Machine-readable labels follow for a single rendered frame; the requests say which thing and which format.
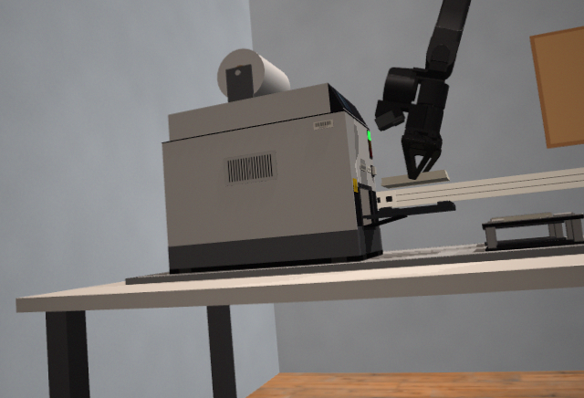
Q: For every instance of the white cylinder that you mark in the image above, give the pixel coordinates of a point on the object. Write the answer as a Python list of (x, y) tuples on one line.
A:
[(267, 79)]

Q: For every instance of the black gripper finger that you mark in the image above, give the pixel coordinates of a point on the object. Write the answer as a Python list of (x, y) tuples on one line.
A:
[(434, 158), (418, 145)]

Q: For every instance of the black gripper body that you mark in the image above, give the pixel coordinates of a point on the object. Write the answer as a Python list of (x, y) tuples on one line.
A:
[(433, 122)]

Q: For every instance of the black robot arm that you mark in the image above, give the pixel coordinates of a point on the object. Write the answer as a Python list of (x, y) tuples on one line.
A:
[(401, 84)]

